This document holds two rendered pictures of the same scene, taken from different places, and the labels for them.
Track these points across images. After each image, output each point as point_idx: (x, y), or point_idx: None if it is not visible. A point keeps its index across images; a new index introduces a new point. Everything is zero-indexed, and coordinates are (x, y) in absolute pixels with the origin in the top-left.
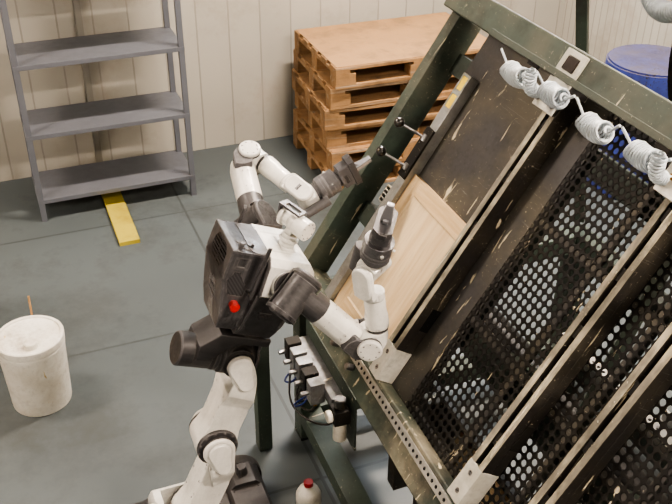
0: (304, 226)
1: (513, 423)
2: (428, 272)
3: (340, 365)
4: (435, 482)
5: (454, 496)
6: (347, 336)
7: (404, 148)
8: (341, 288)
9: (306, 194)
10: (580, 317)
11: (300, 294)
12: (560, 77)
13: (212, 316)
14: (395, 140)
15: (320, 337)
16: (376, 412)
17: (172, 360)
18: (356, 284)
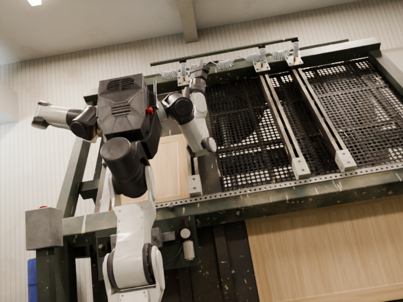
0: None
1: (292, 137)
2: (174, 156)
3: (160, 217)
4: (287, 183)
5: (304, 172)
6: (202, 134)
7: (87, 157)
8: (111, 205)
9: None
10: (273, 105)
11: None
12: (203, 54)
13: (130, 127)
14: (84, 150)
15: None
16: (216, 204)
17: (118, 156)
18: (198, 102)
